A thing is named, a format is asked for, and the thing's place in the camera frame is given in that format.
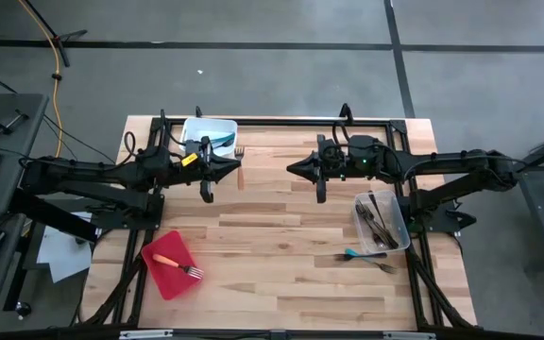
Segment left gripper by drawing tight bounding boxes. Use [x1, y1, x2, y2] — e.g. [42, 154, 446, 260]
[170, 135, 243, 204]

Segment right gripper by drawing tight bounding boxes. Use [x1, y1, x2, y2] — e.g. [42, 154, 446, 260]
[284, 133, 351, 205]

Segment orange-handled fork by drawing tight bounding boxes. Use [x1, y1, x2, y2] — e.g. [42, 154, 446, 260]
[151, 253, 206, 280]
[234, 145, 247, 192]

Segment white plastic bin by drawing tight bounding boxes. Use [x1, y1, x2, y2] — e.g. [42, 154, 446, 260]
[179, 116, 239, 160]

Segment dark metal fork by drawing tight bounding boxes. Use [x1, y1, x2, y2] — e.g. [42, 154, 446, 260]
[354, 201, 386, 240]
[367, 192, 400, 250]
[364, 212, 399, 251]
[356, 202, 399, 249]
[333, 251, 389, 264]
[359, 207, 394, 251]

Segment clear plastic container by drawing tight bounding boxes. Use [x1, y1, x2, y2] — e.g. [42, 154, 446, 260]
[351, 189, 412, 256]

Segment pinkish red plastic tray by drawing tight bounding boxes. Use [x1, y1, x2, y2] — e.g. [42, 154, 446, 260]
[140, 229, 203, 302]

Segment black diagonal beam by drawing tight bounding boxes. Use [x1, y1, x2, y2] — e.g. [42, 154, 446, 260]
[8, 187, 102, 243]

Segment white paper sheets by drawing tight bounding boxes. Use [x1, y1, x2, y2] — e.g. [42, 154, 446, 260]
[35, 211, 94, 284]

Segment grey desk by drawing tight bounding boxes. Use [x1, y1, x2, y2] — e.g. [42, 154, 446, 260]
[0, 93, 50, 334]

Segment black tripod stand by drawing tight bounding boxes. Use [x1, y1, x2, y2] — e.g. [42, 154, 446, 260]
[16, 0, 89, 68]

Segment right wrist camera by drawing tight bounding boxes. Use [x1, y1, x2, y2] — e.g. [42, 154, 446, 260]
[326, 137, 349, 157]

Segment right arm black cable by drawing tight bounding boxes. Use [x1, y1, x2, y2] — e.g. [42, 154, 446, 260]
[331, 120, 351, 144]

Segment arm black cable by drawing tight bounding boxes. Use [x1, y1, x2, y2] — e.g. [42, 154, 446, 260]
[331, 120, 351, 144]
[121, 109, 183, 166]

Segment black aluminium frame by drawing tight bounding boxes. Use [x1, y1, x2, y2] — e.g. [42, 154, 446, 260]
[82, 114, 479, 332]

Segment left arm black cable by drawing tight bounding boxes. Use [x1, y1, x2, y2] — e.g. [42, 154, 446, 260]
[121, 109, 183, 166]

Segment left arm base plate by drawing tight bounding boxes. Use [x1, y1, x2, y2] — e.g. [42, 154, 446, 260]
[85, 191, 165, 232]

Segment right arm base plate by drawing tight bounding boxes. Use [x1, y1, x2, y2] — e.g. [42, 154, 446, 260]
[406, 210, 479, 236]

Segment silver metal bracket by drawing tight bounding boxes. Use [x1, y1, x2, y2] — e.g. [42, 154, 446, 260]
[118, 329, 175, 340]
[382, 331, 437, 340]

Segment yellow cable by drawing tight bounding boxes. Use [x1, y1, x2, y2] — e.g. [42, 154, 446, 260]
[16, 0, 65, 160]

